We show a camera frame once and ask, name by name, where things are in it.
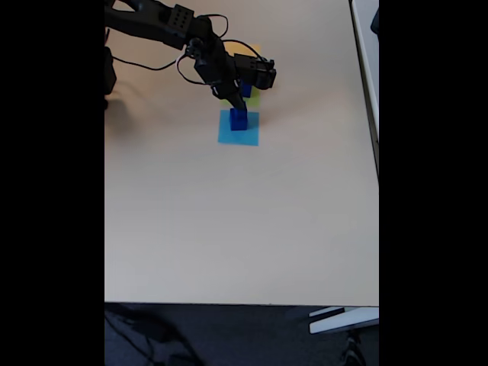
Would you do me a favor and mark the medium blue cube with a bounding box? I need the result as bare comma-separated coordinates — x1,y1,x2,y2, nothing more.
230,108,249,132

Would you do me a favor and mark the green paper square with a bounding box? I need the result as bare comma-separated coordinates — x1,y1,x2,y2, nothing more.
220,88,262,108

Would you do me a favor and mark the orange paper square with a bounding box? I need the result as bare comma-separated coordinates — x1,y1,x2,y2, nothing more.
223,42,262,59

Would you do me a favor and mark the light blue paper square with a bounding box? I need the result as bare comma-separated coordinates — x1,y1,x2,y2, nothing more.
217,109,260,147

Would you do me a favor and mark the white neighbouring table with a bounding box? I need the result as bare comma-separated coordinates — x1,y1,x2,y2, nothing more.
348,0,380,180

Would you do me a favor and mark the white table foot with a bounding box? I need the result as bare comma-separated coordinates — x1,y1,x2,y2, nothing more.
308,307,380,336

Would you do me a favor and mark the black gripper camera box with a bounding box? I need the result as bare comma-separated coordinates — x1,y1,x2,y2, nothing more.
233,53,278,91

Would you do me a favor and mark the black floor cable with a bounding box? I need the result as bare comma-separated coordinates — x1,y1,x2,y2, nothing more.
104,304,199,366

